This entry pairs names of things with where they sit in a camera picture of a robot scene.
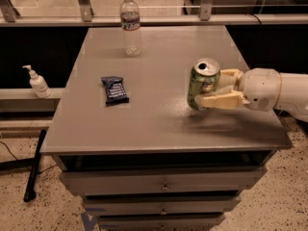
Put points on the black stand leg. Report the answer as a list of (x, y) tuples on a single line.
[(30, 193)]

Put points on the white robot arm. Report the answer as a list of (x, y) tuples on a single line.
[(293, 97)]

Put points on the grey metal railing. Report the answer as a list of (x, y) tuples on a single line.
[(153, 12)]

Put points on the clear plastic water bottle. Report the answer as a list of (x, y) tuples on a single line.
[(131, 25)]

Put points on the white pump lotion bottle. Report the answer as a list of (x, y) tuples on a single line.
[(38, 83)]

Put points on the green soda can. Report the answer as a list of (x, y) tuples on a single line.
[(204, 78)]

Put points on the dark blue snack packet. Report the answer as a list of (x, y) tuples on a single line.
[(115, 91)]

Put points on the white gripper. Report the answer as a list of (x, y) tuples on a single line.
[(261, 89)]

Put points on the top grey drawer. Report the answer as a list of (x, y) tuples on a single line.
[(170, 180)]

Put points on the bottom grey drawer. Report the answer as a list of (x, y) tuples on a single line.
[(160, 222)]

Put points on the grey drawer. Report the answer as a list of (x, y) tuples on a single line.
[(161, 205), (160, 222), (170, 180)]

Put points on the grey drawer cabinet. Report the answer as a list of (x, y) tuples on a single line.
[(156, 129)]

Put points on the middle grey drawer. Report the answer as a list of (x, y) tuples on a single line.
[(161, 205)]

